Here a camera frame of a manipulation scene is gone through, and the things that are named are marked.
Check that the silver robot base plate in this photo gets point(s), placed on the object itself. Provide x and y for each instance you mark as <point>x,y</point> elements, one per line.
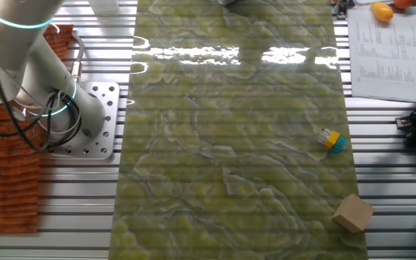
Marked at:
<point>108,122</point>

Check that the red-brown wood grain board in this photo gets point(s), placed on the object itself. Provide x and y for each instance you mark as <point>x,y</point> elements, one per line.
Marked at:
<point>5,173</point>

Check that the yellow teal clear toy brick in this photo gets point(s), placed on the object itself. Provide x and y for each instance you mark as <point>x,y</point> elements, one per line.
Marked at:
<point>330,139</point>

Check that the yellow toy fruit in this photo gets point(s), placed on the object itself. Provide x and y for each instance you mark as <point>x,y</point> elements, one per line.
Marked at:
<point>382,11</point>

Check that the white plastic block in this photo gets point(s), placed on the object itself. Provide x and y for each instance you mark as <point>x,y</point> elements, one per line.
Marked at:
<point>103,6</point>

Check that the large wooden block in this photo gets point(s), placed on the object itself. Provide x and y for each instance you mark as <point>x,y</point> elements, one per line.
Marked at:
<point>353,213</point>

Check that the orange toy fruit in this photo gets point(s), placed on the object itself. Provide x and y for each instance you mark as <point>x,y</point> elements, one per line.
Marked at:
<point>403,3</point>

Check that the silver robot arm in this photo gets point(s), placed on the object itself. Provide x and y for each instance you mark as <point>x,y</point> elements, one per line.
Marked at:
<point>49,72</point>

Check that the printed white paper sheet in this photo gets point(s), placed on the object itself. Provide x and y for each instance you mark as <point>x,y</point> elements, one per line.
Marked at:
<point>385,57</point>

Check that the green marble pattern mat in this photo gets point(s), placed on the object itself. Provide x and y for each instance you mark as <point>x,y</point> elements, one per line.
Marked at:
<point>229,144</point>

